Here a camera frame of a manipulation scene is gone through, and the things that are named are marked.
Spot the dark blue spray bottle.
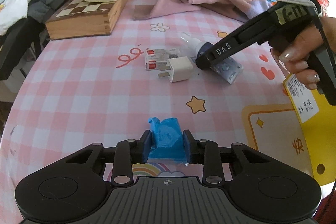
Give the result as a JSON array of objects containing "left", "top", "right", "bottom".
[{"left": 180, "top": 32, "right": 244, "bottom": 85}]

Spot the pink checkered tablecloth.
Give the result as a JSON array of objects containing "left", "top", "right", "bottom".
[{"left": 1, "top": 0, "right": 312, "bottom": 223}]

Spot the wooden chess board box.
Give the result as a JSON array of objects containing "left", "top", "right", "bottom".
[{"left": 45, "top": 0, "right": 128, "bottom": 40}]

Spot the pink purple blanket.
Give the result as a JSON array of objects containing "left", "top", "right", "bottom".
[{"left": 133, "top": 0, "right": 271, "bottom": 23}]

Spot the white garment pile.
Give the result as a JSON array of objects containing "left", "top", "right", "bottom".
[{"left": 0, "top": 0, "right": 31, "bottom": 36}]

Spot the white power adapter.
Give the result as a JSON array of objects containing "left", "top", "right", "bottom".
[{"left": 158, "top": 56, "right": 193, "bottom": 83}]

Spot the dark grey garment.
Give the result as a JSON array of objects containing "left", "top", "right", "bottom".
[{"left": 27, "top": 0, "right": 68, "bottom": 23}]

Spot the right hand with painted nails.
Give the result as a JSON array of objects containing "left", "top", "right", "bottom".
[{"left": 270, "top": 24, "right": 323, "bottom": 90}]

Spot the yellow cardboard box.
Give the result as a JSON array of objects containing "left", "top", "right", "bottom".
[{"left": 283, "top": 74, "right": 336, "bottom": 185}]

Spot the red white small box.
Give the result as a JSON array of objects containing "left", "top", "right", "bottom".
[{"left": 145, "top": 48, "right": 182, "bottom": 71}]

